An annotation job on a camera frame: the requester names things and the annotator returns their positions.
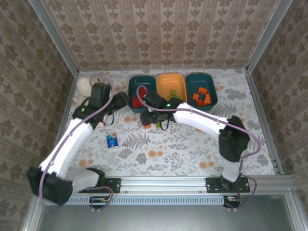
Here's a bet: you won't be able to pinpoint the teal plastic container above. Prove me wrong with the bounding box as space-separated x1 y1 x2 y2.
128 75 157 113
185 73 218 111

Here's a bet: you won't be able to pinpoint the white teddy bear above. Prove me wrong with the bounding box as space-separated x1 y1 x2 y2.
73 77 97 103

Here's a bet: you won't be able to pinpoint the orange plastic container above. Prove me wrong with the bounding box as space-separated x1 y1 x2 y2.
156 73 188 103

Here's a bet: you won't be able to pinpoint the floral tablecloth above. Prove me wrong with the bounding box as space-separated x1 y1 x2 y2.
51 68 276 178

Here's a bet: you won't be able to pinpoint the small blue packet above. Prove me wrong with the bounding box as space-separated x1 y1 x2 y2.
106 133 119 149

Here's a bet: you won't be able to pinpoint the grey metal panel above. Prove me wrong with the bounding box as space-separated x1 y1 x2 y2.
36 204 299 231

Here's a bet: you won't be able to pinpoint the aluminium wall rail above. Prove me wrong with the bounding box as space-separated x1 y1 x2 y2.
77 66 248 72

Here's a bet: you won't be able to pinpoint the aluminium side rail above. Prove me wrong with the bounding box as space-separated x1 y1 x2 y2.
45 71 80 176
245 69 284 175

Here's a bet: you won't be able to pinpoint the aluminium mounting rail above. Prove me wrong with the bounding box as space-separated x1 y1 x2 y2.
36 175 289 193

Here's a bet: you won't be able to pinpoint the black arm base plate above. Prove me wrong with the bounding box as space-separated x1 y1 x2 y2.
205 177 251 193
78 177 121 194

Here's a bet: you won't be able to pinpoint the aluminium frame post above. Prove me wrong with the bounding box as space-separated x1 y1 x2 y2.
27 0 79 75
246 0 294 73

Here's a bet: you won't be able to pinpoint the grey slotted cable duct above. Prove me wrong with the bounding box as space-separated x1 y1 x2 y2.
64 195 226 205

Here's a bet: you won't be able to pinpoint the small wired connector board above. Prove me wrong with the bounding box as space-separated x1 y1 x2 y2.
89 196 109 209
223 195 241 209

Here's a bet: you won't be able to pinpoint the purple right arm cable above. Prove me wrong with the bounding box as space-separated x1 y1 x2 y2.
136 84 262 210

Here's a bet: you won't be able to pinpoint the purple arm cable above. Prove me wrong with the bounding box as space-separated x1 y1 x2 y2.
38 75 114 214
136 84 262 210

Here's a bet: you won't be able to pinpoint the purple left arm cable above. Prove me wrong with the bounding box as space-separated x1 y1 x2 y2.
38 75 114 214

